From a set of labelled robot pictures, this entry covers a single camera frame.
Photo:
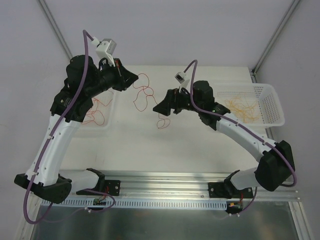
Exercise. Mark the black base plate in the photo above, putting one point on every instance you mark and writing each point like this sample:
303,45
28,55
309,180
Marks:
111,187
218,190

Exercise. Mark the aluminium mounting rail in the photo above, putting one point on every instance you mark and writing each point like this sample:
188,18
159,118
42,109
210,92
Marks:
164,185

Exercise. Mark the aluminium frame post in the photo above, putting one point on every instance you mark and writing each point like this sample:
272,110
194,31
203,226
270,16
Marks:
55,28
275,35

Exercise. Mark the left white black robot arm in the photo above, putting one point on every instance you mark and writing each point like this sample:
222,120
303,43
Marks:
84,82

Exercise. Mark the right white plastic basket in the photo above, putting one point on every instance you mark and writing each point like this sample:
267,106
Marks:
255,104

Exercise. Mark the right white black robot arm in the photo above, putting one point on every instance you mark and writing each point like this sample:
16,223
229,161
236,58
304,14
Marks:
275,159

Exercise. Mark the white slotted cable duct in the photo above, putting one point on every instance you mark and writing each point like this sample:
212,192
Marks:
134,203

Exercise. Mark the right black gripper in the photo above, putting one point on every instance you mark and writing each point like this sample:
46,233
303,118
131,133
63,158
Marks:
173,101

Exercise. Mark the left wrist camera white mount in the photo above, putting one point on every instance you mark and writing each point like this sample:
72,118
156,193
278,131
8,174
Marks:
105,49

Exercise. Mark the right aluminium frame post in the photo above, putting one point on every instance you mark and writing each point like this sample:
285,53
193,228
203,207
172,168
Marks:
275,35

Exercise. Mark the left white plastic basket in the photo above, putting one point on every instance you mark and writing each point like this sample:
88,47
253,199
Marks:
98,119

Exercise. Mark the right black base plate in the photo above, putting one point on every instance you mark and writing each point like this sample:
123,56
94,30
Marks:
218,190

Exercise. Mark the white plastic basket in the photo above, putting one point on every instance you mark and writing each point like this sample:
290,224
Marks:
98,119
255,104

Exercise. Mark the left aluminium frame post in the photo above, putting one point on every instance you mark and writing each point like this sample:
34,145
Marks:
55,28

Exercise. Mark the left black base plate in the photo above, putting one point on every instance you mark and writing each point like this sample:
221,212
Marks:
111,187

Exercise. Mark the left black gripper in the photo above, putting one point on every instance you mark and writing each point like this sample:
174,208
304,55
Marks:
120,75

